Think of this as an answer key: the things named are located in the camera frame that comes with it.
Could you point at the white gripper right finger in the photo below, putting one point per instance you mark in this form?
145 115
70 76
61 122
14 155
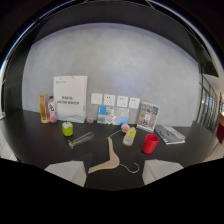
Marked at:
160 169

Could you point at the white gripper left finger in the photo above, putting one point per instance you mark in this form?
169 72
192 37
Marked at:
68 170

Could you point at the clear glass measuring cylinder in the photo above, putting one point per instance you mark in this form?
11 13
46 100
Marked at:
80 139

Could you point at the red plastic cup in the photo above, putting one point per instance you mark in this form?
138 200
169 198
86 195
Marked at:
150 144

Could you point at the flat grey magazine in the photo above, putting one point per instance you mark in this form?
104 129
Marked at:
170 134

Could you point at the green apple-shaped container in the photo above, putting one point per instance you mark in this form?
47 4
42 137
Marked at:
67 129

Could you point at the wooden clothes hanger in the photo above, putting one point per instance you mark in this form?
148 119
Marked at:
110 157

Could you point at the yellow-label clear bottle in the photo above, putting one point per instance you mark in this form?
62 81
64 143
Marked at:
129 136

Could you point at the standing picture magazine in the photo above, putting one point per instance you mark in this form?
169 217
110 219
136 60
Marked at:
148 117

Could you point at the small clear glass jar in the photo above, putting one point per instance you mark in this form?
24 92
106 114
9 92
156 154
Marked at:
90 120

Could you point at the pink artificial flower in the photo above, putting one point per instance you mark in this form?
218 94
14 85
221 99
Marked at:
125 127

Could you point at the pink drink bottle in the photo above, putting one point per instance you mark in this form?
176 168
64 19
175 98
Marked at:
52 109

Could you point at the light blue packet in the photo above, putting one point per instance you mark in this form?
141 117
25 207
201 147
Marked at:
121 116

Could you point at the blue white brochure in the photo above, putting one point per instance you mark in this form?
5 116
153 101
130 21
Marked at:
105 115

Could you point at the tall amber glass container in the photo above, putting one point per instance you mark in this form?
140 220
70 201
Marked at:
44 108

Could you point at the white paper bag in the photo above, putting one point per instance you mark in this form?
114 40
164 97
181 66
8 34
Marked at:
70 98

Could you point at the white wall socket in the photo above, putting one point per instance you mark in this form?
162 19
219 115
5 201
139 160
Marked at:
109 100
134 103
122 101

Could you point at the white wall switch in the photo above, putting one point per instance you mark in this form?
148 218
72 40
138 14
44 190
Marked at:
97 98

